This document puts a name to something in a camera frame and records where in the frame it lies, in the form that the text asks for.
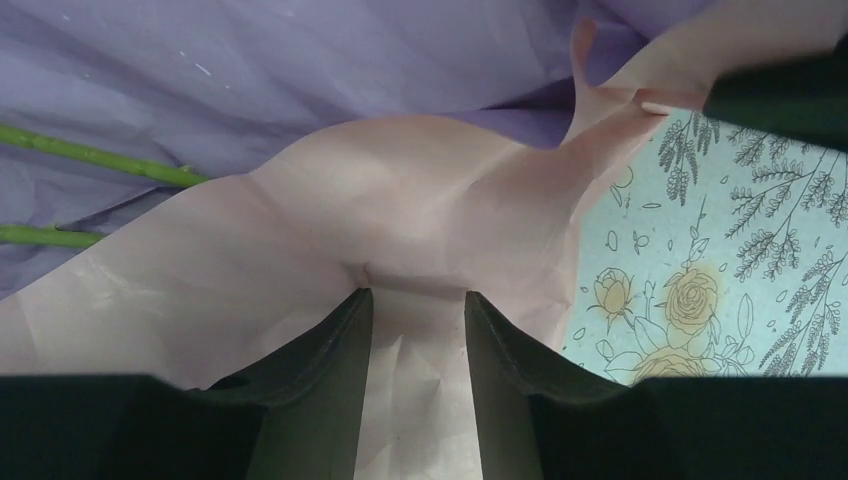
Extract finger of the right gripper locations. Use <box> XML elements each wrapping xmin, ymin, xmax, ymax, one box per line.
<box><xmin>702</xmin><ymin>37</ymin><xmax>847</xmax><ymax>153</ymax></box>

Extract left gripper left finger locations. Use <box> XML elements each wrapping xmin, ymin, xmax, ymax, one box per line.
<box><xmin>1</xmin><ymin>289</ymin><xmax>374</xmax><ymax>479</ymax></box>

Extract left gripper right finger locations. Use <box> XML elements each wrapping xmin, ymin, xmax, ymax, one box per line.
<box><xmin>464</xmin><ymin>291</ymin><xmax>847</xmax><ymax>479</ymax></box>

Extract pink white rose stems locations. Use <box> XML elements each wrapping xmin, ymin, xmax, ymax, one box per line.
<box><xmin>1</xmin><ymin>124</ymin><xmax>210</xmax><ymax>188</ymax></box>

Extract yellow flower stem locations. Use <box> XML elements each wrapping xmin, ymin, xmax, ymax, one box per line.
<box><xmin>1</xmin><ymin>225</ymin><xmax>105</xmax><ymax>249</ymax></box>

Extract floral table cloth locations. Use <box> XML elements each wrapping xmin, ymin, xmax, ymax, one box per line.
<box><xmin>562</xmin><ymin>110</ymin><xmax>847</xmax><ymax>385</ymax></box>

